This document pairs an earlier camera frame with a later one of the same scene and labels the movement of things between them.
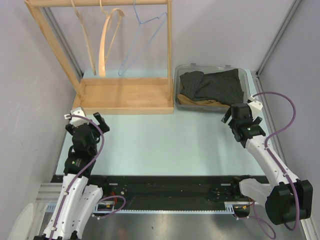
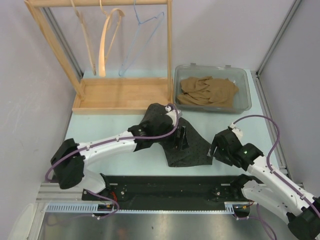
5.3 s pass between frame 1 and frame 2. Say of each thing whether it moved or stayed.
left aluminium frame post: stayed
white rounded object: stayed
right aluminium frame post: stayed
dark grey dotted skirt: moved
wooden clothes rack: stayed
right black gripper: moved
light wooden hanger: stayed
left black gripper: moved
